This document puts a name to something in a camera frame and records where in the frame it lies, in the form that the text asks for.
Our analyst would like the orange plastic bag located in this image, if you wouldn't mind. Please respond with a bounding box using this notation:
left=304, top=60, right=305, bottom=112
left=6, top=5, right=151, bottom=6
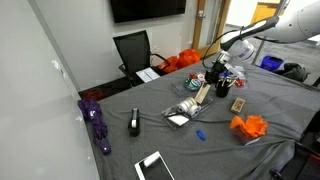
left=178, top=48, right=202, bottom=69
left=159, top=55, right=181, bottom=74

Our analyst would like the black pen cup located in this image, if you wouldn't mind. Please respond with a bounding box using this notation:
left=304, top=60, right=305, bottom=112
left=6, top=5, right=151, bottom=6
left=215, top=79, right=232, bottom=99

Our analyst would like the small blue object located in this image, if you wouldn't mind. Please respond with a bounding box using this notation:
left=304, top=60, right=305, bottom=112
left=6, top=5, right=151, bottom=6
left=195, top=129, right=207, bottom=141

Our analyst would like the black mesh office chair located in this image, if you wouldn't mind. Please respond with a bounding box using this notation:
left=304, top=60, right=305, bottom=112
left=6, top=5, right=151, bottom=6
left=112, top=29, right=171, bottom=88

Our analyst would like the white paper sheet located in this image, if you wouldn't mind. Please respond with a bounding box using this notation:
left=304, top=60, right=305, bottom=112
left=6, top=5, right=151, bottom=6
left=135, top=67, right=161, bottom=84

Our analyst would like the grey tablecloth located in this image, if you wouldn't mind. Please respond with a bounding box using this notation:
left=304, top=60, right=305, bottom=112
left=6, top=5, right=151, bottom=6
left=87, top=54, right=320, bottom=180

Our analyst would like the white framed tablet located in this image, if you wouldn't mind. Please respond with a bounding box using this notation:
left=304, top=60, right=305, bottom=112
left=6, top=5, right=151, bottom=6
left=134, top=150, right=176, bottom=180

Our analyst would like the dark green backpack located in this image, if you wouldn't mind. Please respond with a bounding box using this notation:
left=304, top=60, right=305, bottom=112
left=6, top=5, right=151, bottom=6
left=273, top=62, right=311, bottom=83

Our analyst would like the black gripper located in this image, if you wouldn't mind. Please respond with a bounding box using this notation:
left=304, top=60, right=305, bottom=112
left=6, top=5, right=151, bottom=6
left=204, top=52, right=233, bottom=87

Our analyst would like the clear plastic box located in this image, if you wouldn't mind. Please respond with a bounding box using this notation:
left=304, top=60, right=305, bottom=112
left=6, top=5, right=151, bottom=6
left=233, top=128, right=263, bottom=147

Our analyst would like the blue bin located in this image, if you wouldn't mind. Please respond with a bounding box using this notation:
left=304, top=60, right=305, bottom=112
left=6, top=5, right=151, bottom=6
left=259, top=55, right=285, bottom=72

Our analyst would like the purple folded umbrella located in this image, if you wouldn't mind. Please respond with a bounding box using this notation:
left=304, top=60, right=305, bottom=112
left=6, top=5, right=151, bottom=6
left=77, top=98, right=112, bottom=156

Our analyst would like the wooden door frame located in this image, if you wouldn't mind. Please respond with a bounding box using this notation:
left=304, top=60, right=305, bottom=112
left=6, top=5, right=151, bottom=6
left=191, top=0, right=232, bottom=58

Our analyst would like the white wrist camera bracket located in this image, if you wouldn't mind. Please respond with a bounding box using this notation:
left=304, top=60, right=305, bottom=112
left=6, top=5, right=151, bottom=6
left=222, top=64, right=248, bottom=82

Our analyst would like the grey metal pole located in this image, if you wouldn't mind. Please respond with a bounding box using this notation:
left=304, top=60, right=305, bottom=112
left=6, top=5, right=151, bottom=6
left=251, top=0, right=291, bottom=66

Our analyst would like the teal round object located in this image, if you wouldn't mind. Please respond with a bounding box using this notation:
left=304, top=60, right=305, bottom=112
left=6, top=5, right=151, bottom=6
left=184, top=78, right=202, bottom=91

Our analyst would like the crumpled orange cloth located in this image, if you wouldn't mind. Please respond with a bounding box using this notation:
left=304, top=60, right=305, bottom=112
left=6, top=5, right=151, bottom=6
left=229, top=115, right=269, bottom=139

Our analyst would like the white tape roll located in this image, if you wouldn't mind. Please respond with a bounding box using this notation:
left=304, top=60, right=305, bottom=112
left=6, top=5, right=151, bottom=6
left=188, top=104, right=202, bottom=117
left=176, top=101, right=190, bottom=114

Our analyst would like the light wooden rectangular block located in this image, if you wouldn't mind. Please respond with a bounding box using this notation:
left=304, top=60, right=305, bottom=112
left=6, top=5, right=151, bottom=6
left=194, top=83, right=212, bottom=105

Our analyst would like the white card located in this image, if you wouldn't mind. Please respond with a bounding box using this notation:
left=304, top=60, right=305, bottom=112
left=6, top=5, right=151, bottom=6
left=168, top=114, right=190, bottom=127

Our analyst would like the black wall television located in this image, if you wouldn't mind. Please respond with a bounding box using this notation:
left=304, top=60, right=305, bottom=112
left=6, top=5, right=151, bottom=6
left=109, top=0, right=187, bottom=24

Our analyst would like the yellow door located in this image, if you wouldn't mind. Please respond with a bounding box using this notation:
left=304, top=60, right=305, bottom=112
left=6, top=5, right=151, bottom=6
left=250, top=1, right=279, bottom=25

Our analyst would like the yellowish tape roll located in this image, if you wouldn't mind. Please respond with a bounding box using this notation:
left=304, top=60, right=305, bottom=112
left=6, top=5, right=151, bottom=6
left=184, top=97, right=198, bottom=108

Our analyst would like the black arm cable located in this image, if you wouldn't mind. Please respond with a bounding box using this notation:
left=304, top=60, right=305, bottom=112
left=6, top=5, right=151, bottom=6
left=201, top=27, right=248, bottom=71

